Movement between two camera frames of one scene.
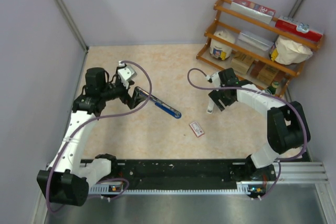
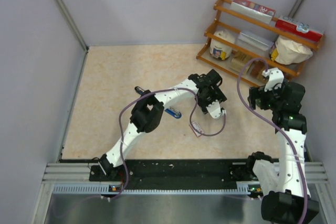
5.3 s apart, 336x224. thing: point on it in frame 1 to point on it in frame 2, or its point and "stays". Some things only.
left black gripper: x=131 y=102 to x=217 y=95
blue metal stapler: x=161 y=105 stays
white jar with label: x=220 y=51 stays
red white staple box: x=197 y=129 stays
